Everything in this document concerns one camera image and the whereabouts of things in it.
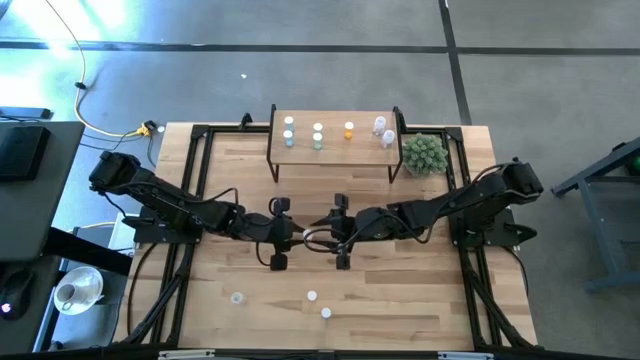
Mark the black desk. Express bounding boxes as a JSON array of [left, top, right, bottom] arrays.
[[0, 227, 134, 354]]

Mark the dark flat device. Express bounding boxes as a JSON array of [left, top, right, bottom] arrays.
[[0, 105, 54, 121]]

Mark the yellow cable plug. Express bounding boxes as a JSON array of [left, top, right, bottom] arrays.
[[135, 119, 159, 139]]

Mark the black computer mouse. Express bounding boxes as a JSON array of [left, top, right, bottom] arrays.
[[0, 269, 36, 322]]

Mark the black rectangular device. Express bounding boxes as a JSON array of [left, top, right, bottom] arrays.
[[0, 124, 51, 182]]

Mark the black metal table frame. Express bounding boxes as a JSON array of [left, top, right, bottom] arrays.
[[114, 112, 541, 360]]

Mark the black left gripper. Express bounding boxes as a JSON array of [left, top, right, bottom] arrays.
[[257, 197, 308, 272]]

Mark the blue-grey metal cart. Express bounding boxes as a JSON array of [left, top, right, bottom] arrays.
[[549, 134, 640, 294]]

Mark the wooden shelf with black legs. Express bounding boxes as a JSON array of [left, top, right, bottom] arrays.
[[266, 103, 407, 185]]

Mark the thin black floor cable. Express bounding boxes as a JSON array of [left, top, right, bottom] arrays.
[[78, 130, 157, 169]]

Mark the yellow cable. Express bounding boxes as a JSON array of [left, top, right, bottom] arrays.
[[43, 0, 151, 139]]

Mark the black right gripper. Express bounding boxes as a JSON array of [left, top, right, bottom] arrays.
[[309, 193, 372, 272]]

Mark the silver metal bracket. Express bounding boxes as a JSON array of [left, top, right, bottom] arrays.
[[157, 349, 216, 360], [437, 351, 495, 360]]

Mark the potted green succulent plant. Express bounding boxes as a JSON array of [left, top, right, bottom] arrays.
[[401, 132, 450, 178]]

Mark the white cup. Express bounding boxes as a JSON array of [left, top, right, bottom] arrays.
[[53, 282, 79, 311]]

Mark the grey desk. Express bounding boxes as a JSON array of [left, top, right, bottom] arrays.
[[0, 119, 86, 264]]

